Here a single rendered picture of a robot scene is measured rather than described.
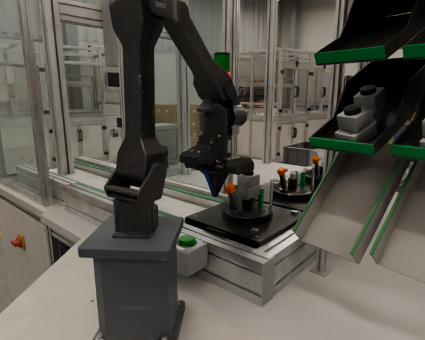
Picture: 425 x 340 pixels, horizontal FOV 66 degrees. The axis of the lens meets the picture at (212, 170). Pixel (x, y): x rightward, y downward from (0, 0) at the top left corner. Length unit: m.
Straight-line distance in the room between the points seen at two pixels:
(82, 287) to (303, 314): 0.49
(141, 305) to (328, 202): 0.44
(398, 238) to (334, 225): 0.12
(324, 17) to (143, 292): 12.97
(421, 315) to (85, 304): 0.69
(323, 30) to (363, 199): 12.59
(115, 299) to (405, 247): 0.51
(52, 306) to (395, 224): 0.71
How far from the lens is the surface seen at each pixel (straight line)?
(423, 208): 0.73
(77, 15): 1.78
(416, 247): 0.70
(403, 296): 0.88
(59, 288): 0.87
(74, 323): 0.75
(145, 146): 0.54
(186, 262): 0.74
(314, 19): 13.52
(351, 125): 0.65
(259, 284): 0.72
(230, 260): 0.76
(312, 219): 0.75
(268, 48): 2.12
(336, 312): 0.77
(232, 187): 0.82
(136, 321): 0.61
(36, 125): 1.40
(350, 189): 0.77
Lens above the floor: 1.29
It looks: 13 degrees down
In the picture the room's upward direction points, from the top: straight up
